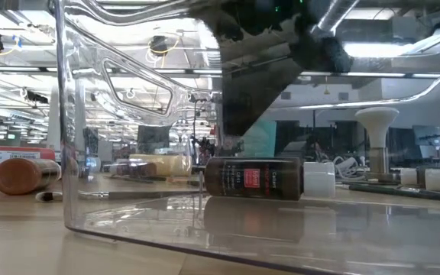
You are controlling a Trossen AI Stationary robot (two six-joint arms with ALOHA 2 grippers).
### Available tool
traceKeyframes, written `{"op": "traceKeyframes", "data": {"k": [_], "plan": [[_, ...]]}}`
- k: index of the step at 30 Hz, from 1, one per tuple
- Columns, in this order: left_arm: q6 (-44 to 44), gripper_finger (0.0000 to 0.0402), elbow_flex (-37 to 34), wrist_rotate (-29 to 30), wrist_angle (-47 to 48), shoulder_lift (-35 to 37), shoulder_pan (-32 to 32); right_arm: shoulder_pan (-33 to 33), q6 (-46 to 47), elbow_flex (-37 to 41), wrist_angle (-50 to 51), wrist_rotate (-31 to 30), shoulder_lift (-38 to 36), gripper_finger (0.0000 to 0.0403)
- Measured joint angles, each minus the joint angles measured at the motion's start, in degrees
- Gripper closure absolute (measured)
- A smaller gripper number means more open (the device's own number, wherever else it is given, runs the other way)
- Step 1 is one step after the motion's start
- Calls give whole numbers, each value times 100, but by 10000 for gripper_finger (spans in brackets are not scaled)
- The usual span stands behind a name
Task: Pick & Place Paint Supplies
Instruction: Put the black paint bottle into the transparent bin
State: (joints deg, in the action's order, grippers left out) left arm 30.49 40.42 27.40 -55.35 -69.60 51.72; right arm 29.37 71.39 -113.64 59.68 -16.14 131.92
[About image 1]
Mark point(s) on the long ceiling light rail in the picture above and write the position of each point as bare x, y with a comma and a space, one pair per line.
376, 75

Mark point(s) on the smooth silver ventilation duct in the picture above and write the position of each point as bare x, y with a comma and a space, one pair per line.
334, 15

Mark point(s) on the clear plastic bin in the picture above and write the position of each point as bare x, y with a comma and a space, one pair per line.
128, 221

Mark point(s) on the black paintbrush silver ferrule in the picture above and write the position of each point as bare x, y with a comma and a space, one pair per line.
48, 196

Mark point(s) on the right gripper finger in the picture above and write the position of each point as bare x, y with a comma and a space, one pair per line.
250, 91

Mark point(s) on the white pillar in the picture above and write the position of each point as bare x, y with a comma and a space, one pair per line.
54, 122

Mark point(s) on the black paintbrush white ferrule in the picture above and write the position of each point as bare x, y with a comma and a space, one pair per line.
434, 195

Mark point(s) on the large yellow paint bottle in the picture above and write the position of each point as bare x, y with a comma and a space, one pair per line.
170, 165

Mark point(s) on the black square panel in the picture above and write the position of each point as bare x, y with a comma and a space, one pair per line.
153, 139

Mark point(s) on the white mushroom-shaped stand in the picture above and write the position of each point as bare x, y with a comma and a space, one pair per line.
376, 118

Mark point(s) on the thin black paintbrush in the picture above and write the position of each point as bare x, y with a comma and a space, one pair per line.
373, 188

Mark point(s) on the orange paint bottle black label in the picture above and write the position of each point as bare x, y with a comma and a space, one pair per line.
21, 176

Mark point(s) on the reddish brown paint bottle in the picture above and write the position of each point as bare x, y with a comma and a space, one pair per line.
136, 170

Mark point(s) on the bronze paint bottle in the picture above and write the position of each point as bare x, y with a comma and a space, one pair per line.
254, 179

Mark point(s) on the teal plastic cup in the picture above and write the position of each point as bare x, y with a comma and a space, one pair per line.
262, 141

